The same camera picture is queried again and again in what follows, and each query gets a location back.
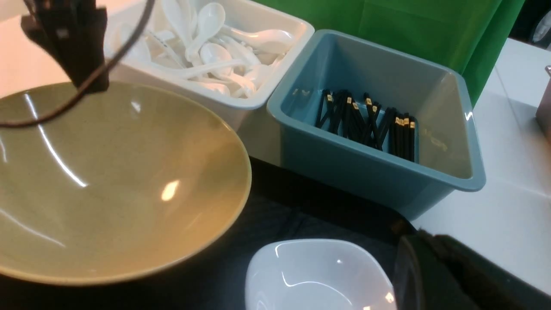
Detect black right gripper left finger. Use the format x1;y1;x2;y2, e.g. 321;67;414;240
20;0;108;88

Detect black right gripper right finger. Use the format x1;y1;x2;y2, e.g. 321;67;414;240
394;231;551;310

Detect white side dish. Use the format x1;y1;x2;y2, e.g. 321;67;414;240
245;238;397;310

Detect yellow noodle bowl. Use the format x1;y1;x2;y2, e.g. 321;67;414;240
0;82;252;286

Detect bundle of black chopsticks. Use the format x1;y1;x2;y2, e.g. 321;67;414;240
314;89;420;163

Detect blue-grey chopstick bin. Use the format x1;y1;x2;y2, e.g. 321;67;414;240
267;30;486;220

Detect white spoon bin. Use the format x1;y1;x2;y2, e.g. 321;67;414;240
105;0;316;132
220;25;295;54

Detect black serving tray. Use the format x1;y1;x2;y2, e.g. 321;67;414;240
1;159;417;310

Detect white spoon top bin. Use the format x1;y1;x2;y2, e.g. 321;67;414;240
220;25;295;54

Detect green backdrop cloth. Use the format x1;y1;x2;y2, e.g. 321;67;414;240
260;0;524;105

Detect black camera cable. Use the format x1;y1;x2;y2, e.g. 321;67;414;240
0;0;155;129

